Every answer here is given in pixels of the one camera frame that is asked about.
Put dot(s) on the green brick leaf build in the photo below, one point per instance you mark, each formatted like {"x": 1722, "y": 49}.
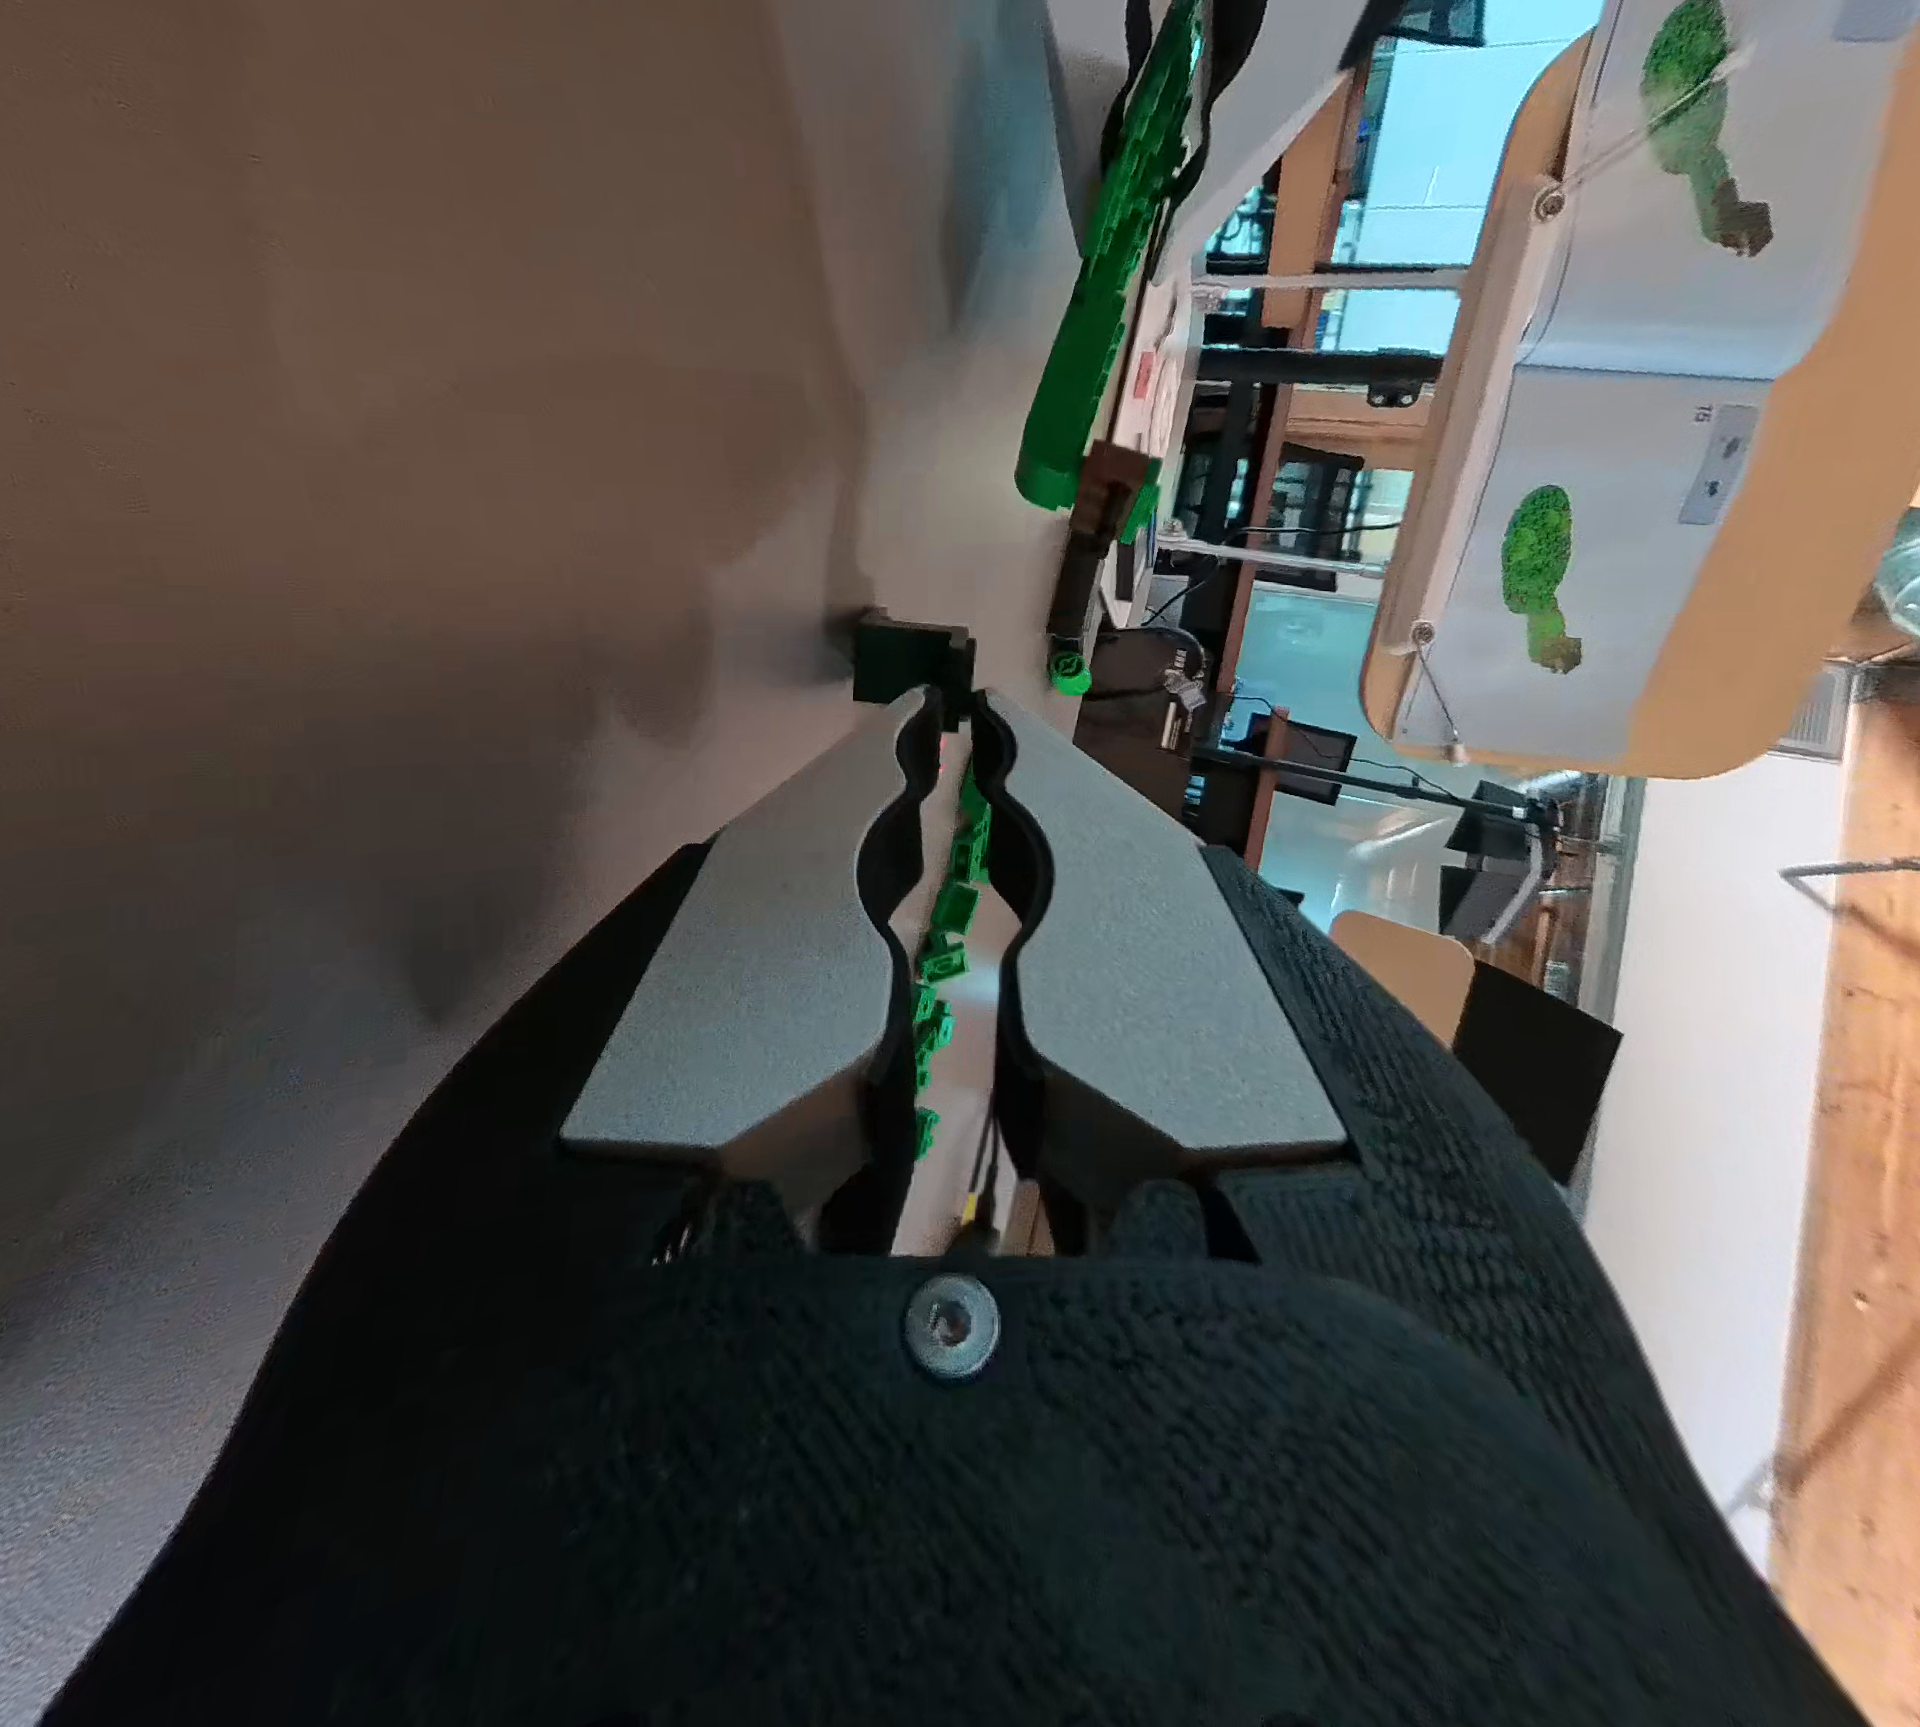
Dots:
{"x": 1102, "y": 257}

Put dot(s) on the tan board with black panel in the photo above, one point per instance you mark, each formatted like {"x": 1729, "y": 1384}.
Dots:
{"x": 1395, "y": 970}

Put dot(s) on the dark green brick bracket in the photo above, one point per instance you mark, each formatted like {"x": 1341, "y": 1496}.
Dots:
{"x": 900, "y": 655}

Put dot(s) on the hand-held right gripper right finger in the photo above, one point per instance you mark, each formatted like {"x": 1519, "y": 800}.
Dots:
{"x": 1154, "y": 992}

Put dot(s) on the wooden book stand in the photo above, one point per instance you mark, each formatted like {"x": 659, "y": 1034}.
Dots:
{"x": 1725, "y": 709}

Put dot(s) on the small dark framed screen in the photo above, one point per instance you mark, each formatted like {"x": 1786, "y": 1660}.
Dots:
{"x": 1320, "y": 760}

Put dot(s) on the grey desk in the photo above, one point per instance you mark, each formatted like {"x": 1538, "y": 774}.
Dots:
{"x": 375, "y": 407}

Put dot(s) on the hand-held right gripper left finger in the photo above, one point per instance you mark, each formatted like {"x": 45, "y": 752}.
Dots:
{"x": 751, "y": 992}

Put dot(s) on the row of green brick pieces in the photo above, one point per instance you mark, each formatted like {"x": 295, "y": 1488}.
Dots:
{"x": 948, "y": 918}

